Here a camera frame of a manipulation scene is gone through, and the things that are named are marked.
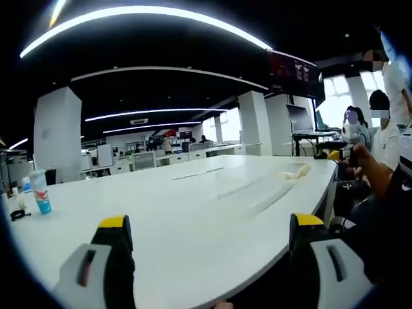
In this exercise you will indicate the person's dark clothing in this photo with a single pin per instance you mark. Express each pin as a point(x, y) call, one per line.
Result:
point(383, 231)

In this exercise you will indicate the black laptop stand table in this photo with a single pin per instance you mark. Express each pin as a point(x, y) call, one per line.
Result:
point(309, 141)

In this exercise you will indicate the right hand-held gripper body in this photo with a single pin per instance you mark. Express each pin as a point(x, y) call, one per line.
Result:
point(351, 132)

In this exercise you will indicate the white blue container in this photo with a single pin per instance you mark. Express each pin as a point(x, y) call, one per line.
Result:
point(26, 185)

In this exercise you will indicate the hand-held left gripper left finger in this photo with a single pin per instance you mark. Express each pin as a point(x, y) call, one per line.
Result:
point(106, 257)

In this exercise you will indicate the open laptop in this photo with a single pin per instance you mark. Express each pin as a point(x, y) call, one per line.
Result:
point(301, 119)

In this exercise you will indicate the person's right hand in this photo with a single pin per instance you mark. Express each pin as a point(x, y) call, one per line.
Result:
point(359, 157)

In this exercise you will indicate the person's left hand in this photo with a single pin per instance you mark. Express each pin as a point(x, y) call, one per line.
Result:
point(223, 304)

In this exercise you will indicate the small black clip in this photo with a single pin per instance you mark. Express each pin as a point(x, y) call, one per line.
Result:
point(19, 214)

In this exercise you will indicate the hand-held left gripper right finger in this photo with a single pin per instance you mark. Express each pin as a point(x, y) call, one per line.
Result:
point(309, 267)

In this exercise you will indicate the black cup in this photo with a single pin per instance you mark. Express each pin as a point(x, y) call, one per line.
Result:
point(51, 176)

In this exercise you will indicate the small white object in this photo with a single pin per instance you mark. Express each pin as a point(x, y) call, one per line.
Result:
point(22, 201)

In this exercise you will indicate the white office chair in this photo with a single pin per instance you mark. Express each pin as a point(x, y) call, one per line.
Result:
point(144, 160)

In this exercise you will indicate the long ceiling light strip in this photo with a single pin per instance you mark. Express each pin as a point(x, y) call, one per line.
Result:
point(141, 19)

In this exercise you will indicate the hanging dark display screen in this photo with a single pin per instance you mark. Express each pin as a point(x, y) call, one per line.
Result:
point(294, 74)

